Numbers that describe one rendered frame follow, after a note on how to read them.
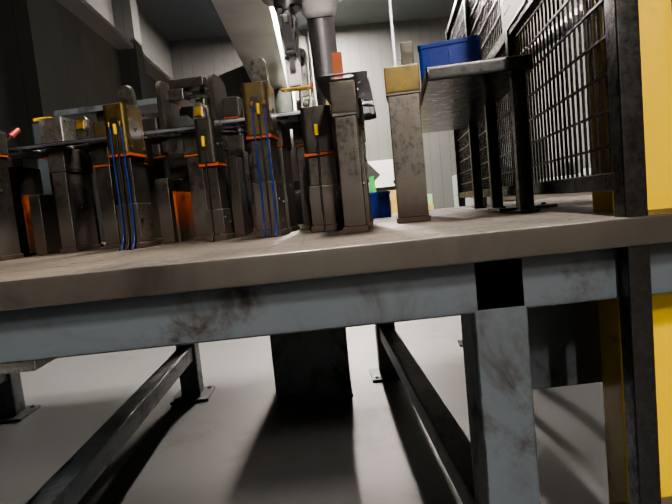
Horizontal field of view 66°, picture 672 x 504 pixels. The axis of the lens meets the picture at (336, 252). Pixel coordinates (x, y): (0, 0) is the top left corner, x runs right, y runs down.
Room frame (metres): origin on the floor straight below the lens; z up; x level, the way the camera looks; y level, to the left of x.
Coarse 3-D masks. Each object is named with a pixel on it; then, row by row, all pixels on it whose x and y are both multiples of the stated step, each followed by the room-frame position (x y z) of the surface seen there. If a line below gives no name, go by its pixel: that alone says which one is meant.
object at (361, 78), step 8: (352, 72) 1.00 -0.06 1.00; (360, 72) 1.00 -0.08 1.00; (320, 80) 1.03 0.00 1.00; (328, 80) 1.04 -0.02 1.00; (336, 80) 1.05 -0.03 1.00; (360, 80) 1.07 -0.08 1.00; (368, 80) 1.03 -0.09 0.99; (320, 88) 1.07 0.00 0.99; (328, 88) 1.11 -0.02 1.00; (360, 88) 1.14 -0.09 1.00; (368, 88) 1.15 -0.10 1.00; (328, 96) 1.19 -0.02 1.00; (360, 96) 1.22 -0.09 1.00; (368, 96) 1.23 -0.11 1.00
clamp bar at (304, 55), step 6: (300, 48) 1.55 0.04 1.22; (300, 54) 1.55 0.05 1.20; (306, 54) 1.57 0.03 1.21; (306, 60) 1.57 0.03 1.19; (306, 66) 1.57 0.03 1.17; (306, 72) 1.58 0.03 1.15; (306, 78) 1.57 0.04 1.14; (306, 84) 1.57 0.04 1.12; (306, 90) 1.57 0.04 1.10; (300, 96) 1.56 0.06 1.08; (306, 96) 1.57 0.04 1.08; (300, 102) 1.55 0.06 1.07
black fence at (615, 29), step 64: (576, 0) 0.89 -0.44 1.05; (576, 64) 0.91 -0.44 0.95; (640, 64) 0.71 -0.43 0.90; (512, 128) 1.34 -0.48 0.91; (640, 128) 0.71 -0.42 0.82; (512, 192) 1.40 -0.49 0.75; (576, 192) 0.91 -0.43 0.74; (640, 192) 0.71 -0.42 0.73; (640, 256) 0.71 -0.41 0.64; (640, 320) 0.71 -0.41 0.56; (640, 384) 0.71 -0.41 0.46; (640, 448) 0.71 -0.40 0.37
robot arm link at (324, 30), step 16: (304, 0) 1.94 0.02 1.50; (320, 0) 1.94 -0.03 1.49; (336, 0) 1.97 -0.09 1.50; (304, 16) 2.00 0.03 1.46; (320, 16) 1.97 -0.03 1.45; (320, 32) 1.99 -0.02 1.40; (320, 48) 2.00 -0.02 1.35; (336, 48) 2.04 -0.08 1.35; (320, 64) 2.02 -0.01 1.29; (320, 96) 2.07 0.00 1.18
